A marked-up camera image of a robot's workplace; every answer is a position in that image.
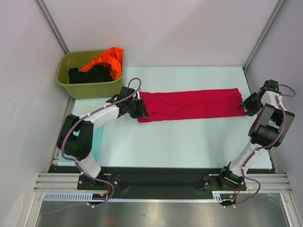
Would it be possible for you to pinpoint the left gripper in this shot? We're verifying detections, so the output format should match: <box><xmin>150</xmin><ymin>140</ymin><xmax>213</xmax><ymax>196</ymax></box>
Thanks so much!
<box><xmin>126</xmin><ymin>97</ymin><xmax>149</xmax><ymax>119</ymax></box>

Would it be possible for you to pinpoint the magenta red t shirt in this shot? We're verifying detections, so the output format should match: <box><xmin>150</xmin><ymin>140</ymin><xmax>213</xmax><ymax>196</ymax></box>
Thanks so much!
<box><xmin>138</xmin><ymin>88</ymin><xmax>245</xmax><ymax>123</ymax></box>

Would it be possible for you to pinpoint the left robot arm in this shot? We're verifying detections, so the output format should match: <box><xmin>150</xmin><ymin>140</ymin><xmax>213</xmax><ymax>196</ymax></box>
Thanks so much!
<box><xmin>56</xmin><ymin>86</ymin><xmax>149</xmax><ymax>189</ymax></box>

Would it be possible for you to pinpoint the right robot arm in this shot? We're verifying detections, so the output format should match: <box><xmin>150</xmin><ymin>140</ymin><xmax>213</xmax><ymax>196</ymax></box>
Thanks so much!
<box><xmin>216</xmin><ymin>79</ymin><xmax>295</xmax><ymax>191</ymax></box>

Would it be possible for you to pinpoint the olive green plastic bin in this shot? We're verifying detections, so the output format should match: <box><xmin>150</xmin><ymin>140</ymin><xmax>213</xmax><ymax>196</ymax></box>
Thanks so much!
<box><xmin>56</xmin><ymin>50</ymin><xmax>124</xmax><ymax>99</ymax></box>

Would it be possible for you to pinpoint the folded teal t shirt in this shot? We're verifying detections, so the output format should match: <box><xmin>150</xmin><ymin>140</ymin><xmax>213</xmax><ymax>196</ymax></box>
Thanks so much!
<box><xmin>58</xmin><ymin>126</ymin><xmax>104</xmax><ymax>166</ymax></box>

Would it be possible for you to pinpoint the black t shirt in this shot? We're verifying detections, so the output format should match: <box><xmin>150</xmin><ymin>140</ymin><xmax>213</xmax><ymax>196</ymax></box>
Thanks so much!
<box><xmin>68</xmin><ymin>65</ymin><xmax>114</xmax><ymax>84</ymax></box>

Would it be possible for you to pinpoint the orange t shirt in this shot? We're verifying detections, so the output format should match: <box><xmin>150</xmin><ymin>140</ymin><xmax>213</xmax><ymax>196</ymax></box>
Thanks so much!
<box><xmin>80</xmin><ymin>47</ymin><xmax>124</xmax><ymax>80</ymax></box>

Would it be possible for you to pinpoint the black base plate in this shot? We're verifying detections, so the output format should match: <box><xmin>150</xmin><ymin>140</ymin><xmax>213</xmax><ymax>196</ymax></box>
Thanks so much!
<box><xmin>48</xmin><ymin>166</ymin><xmax>277</xmax><ymax>201</ymax></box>

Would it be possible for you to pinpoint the aluminium frame rail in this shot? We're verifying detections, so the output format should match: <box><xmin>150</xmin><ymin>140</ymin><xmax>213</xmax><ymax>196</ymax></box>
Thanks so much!
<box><xmin>34</xmin><ymin>173</ymin><xmax>80</xmax><ymax>192</ymax></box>

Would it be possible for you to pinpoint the slotted cable duct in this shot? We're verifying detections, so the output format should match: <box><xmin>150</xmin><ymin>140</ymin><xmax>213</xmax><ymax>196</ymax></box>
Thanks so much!
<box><xmin>44</xmin><ymin>192</ymin><xmax>108</xmax><ymax>202</ymax></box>

